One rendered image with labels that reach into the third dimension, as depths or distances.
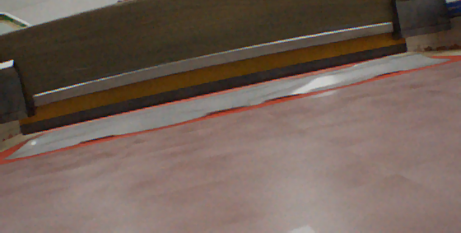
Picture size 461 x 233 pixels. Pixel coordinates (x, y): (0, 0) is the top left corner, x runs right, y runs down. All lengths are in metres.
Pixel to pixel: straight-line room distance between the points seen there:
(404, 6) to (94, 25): 0.30
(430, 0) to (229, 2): 0.22
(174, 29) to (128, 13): 0.04
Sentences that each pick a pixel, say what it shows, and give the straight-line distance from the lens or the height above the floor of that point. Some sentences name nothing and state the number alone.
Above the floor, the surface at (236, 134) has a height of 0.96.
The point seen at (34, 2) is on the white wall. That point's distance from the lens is 4.90.
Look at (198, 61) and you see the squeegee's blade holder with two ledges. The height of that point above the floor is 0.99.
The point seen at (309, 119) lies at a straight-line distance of 0.16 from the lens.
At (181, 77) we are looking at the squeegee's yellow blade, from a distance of 0.34.
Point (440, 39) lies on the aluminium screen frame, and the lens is 0.45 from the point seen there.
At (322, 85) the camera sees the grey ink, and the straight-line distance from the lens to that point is 0.26.
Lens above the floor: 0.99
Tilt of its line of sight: 7 degrees down
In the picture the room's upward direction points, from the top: 12 degrees counter-clockwise
